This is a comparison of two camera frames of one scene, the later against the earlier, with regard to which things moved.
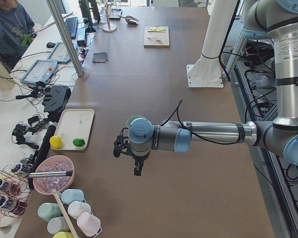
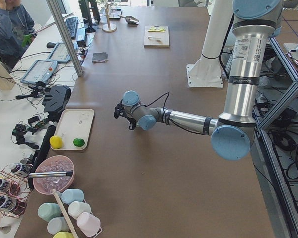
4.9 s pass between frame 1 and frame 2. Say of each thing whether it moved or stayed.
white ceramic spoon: stayed
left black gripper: moved
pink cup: stayed
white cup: stayed
